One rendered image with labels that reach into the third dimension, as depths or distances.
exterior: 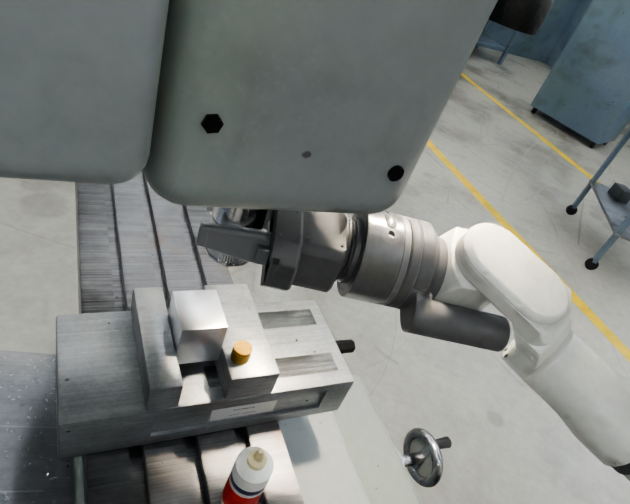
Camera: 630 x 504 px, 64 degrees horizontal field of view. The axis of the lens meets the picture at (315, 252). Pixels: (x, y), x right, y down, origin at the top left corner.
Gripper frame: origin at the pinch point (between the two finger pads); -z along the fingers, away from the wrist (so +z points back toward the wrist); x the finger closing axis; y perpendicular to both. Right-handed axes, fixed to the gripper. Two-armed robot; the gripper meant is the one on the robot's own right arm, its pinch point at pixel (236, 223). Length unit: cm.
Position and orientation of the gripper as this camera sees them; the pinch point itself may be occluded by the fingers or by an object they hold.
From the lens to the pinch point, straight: 46.3
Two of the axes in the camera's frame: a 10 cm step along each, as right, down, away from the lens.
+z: 9.6, 2.3, 1.8
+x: 0.0, 6.2, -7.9
